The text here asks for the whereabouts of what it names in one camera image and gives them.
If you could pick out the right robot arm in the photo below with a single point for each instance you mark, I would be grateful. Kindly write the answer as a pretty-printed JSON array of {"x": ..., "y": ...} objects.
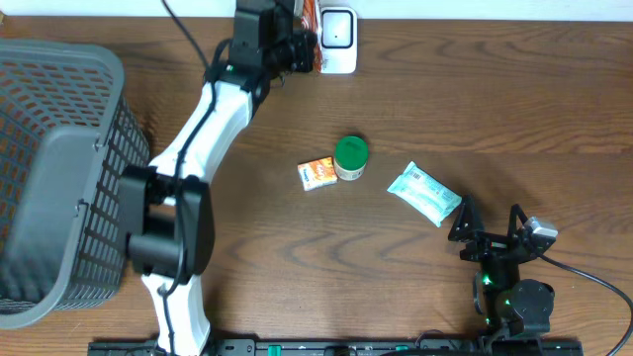
[{"x": 515, "y": 308}]

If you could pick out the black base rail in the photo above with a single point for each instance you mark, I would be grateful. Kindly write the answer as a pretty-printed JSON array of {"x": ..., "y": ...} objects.
[{"x": 434, "y": 345}]

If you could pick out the green lid jar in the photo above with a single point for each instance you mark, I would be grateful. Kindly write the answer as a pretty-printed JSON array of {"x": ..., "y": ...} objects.
[{"x": 350, "y": 157}]

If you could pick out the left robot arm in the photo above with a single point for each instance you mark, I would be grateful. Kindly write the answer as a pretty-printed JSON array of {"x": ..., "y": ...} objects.
[{"x": 166, "y": 218}]

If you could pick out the light blue tissue pack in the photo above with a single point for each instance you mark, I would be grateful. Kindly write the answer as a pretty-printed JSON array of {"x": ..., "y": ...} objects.
[{"x": 431, "y": 198}]

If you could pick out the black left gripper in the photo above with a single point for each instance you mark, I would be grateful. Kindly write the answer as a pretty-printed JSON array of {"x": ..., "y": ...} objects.
[{"x": 301, "y": 50}]

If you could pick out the red chocolate bar wrapper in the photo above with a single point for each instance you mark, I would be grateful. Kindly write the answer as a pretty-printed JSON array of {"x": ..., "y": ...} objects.
[{"x": 311, "y": 21}]

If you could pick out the small orange snack box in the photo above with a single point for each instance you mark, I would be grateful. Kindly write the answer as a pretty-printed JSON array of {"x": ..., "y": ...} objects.
[{"x": 317, "y": 173}]

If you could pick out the grey plastic shopping basket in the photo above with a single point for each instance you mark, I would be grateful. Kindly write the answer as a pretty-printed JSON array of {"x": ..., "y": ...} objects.
[{"x": 67, "y": 134}]

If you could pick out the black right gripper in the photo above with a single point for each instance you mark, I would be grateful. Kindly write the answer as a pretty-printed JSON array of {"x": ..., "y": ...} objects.
[{"x": 490, "y": 243}]

